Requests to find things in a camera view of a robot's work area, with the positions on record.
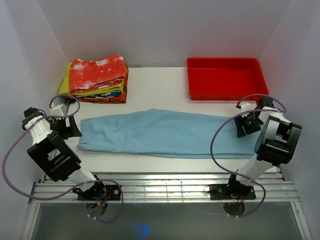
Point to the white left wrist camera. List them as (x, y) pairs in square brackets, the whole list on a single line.
[(58, 111)]

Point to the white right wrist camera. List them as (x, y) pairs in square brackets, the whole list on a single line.
[(243, 107)]

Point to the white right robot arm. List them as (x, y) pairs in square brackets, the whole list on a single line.
[(275, 145)]

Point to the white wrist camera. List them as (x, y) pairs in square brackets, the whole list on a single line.
[(243, 107), (58, 111)]

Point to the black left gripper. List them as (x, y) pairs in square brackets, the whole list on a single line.
[(72, 131)]

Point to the red white tie-dye trousers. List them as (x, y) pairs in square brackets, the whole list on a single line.
[(85, 76)]

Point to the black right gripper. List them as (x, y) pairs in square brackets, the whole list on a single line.
[(240, 132)]

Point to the light blue trousers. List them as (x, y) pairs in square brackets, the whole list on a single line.
[(166, 134)]

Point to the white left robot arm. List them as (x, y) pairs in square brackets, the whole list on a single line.
[(52, 154)]

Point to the red plastic tray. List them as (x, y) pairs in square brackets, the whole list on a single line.
[(224, 79)]

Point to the yellow green folded trousers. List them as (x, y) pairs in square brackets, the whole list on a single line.
[(64, 89)]

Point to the aluminium rail frame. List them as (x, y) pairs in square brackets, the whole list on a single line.
[(173, 206)]

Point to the orange patterned folded trousers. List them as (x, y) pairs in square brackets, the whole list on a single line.
[(109, 98)]

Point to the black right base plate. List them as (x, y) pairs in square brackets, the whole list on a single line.
[(217, 191)]

